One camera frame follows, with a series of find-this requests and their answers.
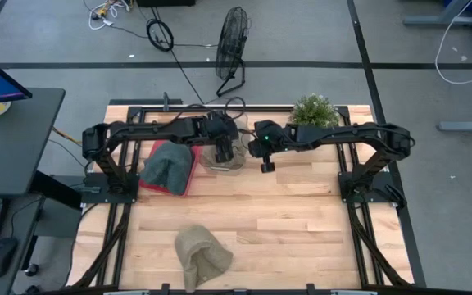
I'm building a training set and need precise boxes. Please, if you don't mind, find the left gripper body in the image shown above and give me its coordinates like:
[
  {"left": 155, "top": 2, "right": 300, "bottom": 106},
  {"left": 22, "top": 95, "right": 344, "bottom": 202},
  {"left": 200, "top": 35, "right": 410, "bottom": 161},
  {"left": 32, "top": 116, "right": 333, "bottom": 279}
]
[{"left": 214, "top": 136, "right": 236, "bottom": 157}]

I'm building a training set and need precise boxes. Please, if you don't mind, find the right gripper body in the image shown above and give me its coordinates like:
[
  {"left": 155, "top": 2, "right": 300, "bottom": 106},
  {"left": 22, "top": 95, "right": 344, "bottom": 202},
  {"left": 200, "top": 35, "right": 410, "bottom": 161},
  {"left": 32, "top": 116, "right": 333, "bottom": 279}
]
[{"left": 247, "top": 138, "right": 278, "bottom": 164}]

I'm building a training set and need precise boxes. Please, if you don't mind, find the grey-green cloth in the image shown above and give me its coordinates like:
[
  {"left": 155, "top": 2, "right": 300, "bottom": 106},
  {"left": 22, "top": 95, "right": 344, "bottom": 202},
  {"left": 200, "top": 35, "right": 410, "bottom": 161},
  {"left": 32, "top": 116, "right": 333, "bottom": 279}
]
[{"left": 139, "top": 141, "right": 194, "bottom": 197}]

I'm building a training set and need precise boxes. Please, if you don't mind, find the clear plastic bin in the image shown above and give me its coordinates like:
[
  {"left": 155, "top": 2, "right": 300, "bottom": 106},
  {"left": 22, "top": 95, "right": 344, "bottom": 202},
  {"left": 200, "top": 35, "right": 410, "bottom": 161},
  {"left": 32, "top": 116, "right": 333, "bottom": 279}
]
[{"left": 197, "top": 118, "right": 252, "bottom": 177}]

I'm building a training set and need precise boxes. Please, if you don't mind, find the potted plant black pot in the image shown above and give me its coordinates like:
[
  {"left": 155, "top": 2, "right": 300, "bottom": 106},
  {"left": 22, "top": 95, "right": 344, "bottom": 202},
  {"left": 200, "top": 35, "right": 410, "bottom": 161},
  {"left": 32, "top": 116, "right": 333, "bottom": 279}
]
[{"left": 288, "top": 93, "right": 341, "bottom": 129}]

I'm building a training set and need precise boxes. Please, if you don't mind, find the red tray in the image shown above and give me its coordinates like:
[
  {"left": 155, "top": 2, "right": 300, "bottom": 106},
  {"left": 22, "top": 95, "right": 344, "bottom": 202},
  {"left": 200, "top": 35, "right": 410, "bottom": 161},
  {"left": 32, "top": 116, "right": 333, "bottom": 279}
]
[{"left": 138, "top": 138, "right": 202, "bottom": 198}]

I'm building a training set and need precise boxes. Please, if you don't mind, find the black floor fan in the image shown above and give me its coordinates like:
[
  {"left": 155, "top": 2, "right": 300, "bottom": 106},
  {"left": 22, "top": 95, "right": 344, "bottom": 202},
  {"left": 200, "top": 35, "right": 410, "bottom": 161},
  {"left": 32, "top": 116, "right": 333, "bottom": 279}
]
[{"left": 214, "top": 6, "right": 250, "bottom": 98}]

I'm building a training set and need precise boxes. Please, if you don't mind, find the black box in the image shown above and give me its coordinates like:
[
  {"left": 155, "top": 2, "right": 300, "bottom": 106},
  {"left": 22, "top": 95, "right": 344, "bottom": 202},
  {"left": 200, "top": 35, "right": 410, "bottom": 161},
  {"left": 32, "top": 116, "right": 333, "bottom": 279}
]
[{"left": 136, "top": 0, "right": 197, "bottom": 7}]

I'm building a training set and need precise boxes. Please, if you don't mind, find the grey table foot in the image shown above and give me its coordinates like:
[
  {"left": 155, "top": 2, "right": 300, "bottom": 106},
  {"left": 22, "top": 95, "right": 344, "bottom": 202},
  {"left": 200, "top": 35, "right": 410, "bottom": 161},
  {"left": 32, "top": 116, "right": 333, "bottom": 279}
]
[{"left": 436, "top": 120, "right": 472, "bottom": 134}]

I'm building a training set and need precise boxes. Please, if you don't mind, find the black desk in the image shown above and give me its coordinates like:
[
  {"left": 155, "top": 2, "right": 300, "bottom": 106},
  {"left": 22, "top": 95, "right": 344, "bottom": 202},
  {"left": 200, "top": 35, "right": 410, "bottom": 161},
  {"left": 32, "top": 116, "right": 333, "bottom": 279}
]
[{"left": 0, "top": 87, "right": 67, "bottom": 198}]

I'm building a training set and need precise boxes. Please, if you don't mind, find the black computer mouse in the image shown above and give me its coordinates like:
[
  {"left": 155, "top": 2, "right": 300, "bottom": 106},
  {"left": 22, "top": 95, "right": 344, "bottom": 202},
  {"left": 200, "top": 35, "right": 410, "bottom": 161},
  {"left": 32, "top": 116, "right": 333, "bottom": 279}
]
[{"left": 0, "top": 236, "right": 19, "bottom": 280}]

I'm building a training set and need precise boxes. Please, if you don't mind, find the black aluminium rig frame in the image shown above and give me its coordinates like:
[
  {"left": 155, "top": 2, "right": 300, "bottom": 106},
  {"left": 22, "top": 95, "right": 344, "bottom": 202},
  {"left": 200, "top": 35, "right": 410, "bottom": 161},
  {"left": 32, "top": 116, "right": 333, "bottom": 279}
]
[{"left": 67, "top": 98, "right": 415, "bottom": 295}]

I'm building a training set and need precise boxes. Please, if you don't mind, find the long black cable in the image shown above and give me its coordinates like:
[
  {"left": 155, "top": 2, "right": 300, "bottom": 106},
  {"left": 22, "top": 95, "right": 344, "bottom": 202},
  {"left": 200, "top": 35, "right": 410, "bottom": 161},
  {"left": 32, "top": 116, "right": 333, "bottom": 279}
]
[{"left": 149, "top": 6, "right": 207, "bottom": 106}]

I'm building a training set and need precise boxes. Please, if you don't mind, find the coiled black cable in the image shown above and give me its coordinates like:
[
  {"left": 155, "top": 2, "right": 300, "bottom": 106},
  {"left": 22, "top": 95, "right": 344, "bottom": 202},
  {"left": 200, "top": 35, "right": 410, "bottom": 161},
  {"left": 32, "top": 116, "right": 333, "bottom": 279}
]
[{"left": 145, "top": 18, "right": 175, "bottom": 53}]

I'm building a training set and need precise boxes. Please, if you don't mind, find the white cable bundle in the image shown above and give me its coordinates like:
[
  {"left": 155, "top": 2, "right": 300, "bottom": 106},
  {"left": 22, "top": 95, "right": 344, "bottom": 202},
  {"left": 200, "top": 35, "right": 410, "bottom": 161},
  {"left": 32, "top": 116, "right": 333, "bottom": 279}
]
[{"left": 83, "top": 0, "right": 133, "bottom": 31}]

